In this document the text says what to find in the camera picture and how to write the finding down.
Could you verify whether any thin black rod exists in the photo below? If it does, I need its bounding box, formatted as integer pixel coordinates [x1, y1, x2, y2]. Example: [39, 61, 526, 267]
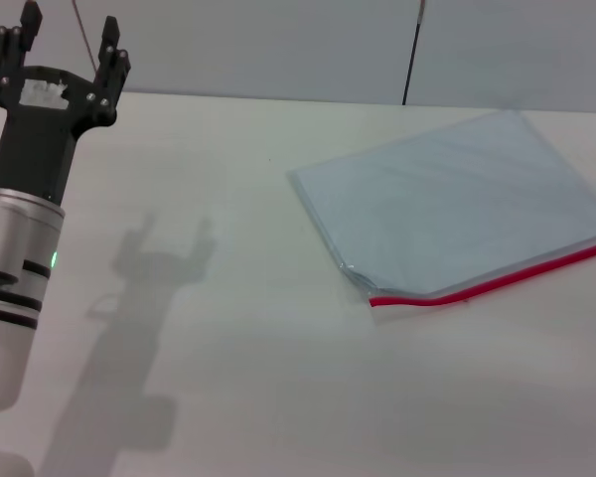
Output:
[401, 0, 427, 106]

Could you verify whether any clear document bag red zipper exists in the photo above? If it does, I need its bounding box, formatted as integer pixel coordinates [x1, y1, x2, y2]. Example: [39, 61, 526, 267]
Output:
[288, 108, 596, 324]

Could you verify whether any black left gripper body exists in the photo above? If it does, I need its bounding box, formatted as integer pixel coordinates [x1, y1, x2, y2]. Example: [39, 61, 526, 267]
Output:
[0, 64, 118, 205]

